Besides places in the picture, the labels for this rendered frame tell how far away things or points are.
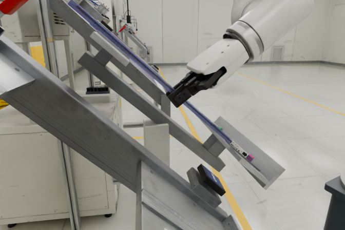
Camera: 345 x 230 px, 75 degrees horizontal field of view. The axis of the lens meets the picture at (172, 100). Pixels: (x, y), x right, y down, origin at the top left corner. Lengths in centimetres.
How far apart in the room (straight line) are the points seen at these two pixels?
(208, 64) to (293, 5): 20
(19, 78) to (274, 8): 43
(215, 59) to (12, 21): 95
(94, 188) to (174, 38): 682
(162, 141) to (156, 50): 722
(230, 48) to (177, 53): 741
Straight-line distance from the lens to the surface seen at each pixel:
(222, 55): 43
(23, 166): 139
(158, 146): 59
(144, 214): 27
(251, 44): 46
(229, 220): 45
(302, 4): 52
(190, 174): 42
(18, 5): 31
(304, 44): 976
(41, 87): 33
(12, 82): 30
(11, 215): 159
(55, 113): 34
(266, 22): 48
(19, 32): 119
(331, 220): 71
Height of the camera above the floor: 104
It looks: 16 degrees down
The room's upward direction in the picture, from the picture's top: straight up
